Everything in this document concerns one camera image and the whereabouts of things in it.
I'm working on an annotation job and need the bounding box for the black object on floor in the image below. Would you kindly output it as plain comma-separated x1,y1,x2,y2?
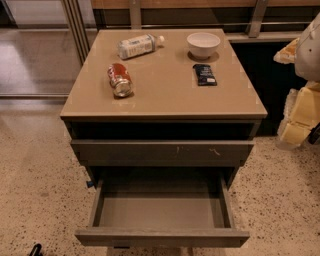
29,244,43,256

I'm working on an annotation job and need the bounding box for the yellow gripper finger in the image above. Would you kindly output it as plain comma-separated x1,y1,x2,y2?
273,38,299,64
279,81,320,146

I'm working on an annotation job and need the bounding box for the metal railing frame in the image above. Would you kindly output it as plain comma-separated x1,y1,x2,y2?
0,0,320,99

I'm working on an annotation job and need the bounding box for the red soda can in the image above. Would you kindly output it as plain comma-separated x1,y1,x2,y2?
107,63,132,98

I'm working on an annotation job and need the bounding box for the open grey middle drawer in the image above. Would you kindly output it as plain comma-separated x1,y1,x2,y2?
75,168,249,248

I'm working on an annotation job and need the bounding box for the closed grey top drawer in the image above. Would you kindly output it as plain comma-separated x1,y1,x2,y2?
71,139,254,167

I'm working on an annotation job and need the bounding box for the grey drawer cabinet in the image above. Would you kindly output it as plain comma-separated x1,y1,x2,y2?
59,28,268,249

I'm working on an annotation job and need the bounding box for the white ceramic bowl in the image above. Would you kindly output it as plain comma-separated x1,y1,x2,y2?
187,32,221,59

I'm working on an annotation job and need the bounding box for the clear plastic water bottle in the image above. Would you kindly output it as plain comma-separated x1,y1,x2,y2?
117,34,165,60

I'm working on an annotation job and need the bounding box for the dark blue rxbar wrapper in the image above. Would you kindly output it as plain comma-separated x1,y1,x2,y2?
193,64,217,86

